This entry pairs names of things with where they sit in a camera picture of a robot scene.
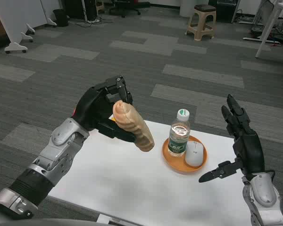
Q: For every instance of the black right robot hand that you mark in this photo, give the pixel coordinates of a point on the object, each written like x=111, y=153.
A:
x=248, y=150

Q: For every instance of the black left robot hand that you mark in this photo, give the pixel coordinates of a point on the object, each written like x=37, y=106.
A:
x=92, y=106

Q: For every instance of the long ridged brown bread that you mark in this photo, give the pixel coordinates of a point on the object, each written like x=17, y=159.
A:
x=134, y=127

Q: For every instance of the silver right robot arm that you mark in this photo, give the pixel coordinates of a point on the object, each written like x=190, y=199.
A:
x=264, y=193

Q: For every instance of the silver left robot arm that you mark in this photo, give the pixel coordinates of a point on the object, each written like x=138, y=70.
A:
x=56, y=150

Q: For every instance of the white computer mouse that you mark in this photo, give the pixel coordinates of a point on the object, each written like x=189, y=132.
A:
x=193, y=154

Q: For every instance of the clear water bottle green label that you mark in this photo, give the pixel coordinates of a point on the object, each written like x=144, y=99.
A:
x=178, y=141

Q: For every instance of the orange round plate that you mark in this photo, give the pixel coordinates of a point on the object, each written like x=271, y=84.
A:
x=174, y=162

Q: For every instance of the white power strip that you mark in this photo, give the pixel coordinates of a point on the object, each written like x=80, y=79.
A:
x=94, y=21

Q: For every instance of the black waste bin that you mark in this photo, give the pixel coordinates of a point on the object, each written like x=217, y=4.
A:
x=60, y=17

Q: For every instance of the black cabinet under desk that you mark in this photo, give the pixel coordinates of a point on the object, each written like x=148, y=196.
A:
x=80, y=9

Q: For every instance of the small beige stool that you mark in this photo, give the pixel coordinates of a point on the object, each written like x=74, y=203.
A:
x=100, y=5

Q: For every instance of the black office chair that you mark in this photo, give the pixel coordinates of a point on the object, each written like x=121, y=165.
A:
x=125, y=5

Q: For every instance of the narrow white partition panel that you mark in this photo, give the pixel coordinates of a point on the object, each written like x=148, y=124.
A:
x=46, y=9

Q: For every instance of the wide white partition panel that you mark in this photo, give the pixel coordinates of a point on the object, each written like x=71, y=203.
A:
x=11, y=18

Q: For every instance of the white desk slanted leg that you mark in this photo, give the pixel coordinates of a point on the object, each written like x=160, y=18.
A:
x=268, y=28

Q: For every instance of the grey robot chest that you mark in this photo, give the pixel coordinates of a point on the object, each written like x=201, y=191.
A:
x=37, y=223

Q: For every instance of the black computer case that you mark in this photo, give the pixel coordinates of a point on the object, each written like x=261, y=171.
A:
x=224, y=10

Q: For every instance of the beige stool dark seat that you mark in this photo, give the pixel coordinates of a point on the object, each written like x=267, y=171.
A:
x=204, y=9

